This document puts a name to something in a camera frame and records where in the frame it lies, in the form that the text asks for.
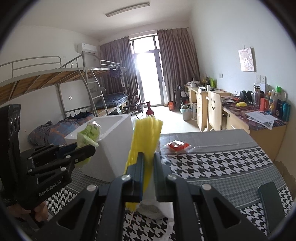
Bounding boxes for green plastic wrapper bag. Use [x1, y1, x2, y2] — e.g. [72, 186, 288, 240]
[76, 121, 102, 168]

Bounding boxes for yellow foam net sleeve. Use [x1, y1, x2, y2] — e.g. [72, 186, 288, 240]
[123, 116, 164, 212]

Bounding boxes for person left hand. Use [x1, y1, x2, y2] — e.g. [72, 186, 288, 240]
[6, 201, 49, 222]

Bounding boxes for white styrofoam box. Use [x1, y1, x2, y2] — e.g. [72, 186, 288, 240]
[64, 113, 134, 183]

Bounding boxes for blue plaid bedding bundle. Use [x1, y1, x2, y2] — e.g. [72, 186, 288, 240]
[27, 113, 95, 146]

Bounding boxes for red snack packet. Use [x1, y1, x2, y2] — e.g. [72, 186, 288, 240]
[164, 140, 191, 154]

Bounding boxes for metal bunk bed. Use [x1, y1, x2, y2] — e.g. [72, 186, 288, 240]
[1, 52, 128, 118]

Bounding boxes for black folding chair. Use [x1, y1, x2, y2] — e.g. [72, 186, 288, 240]
[125, 90, 142, 119]

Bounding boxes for houndstooth table mat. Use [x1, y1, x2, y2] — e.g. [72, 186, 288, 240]
[48, 130, 295, 240]

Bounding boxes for white bucket on floor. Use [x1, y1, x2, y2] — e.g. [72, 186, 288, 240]
[180, 108, 192, 121]

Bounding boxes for wooden smiley chair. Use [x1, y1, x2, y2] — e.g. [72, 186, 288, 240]
[207, 91, 227, 131]

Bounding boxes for left brown curtain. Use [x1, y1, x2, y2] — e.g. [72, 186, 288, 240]
[100, 37, 138, 97]

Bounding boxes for brown curtain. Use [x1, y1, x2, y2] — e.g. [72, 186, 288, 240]
[157, 28, 200, 102]
[100, 37, 138, 97]

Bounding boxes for white air conditioner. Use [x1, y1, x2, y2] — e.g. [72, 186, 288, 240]
[77, 43, 97, 54]

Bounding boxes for dark green phone case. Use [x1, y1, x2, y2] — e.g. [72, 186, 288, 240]
[258, 182, 285, 235]

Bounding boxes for yellow object on desk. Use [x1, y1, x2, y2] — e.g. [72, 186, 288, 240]
[236, 102, 247, 108]

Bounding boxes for papers on desk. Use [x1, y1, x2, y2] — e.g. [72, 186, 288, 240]
[246, 111, 277, 130]

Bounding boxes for wooden desk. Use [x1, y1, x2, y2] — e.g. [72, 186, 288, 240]
[185, 85, 287, 161]

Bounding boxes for right brown curtain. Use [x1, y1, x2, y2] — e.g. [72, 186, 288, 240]
[157, 28, 200, 102]

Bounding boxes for teal bottle on desk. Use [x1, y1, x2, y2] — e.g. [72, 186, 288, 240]
[282, 101, 290, 122]

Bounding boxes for ceiling tube light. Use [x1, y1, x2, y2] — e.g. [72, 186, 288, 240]
[105, 2, 150, 18]

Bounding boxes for cartoon wall picture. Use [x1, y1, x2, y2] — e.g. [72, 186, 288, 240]
[238, 47, 256, 72]

